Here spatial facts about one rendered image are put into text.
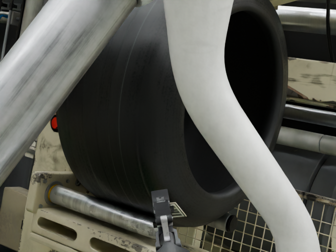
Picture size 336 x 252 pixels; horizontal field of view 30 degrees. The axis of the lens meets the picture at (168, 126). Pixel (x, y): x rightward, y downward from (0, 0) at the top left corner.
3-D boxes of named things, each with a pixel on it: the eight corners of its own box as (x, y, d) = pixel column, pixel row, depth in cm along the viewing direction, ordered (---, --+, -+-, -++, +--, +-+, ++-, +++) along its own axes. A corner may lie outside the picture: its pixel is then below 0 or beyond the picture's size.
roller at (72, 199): (60, 182, 153) (59, 200, 154) (46, 185, 149) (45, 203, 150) (175, 220, 133) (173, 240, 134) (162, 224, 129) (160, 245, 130)
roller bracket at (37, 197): (24, 211, 148) (31, 170, 148) (129, 204, 181) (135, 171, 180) (33, 214, 147) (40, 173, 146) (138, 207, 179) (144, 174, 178)
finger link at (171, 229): (157, 256, 96) (155, 249, 95) (151, 213, 106) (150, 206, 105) (182, 252, 96) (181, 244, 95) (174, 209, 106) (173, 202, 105)
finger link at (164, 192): (154, 217, 106) (153, 213, 105) (151, 194, 112) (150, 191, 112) (172, 214, 106) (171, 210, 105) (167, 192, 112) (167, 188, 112)
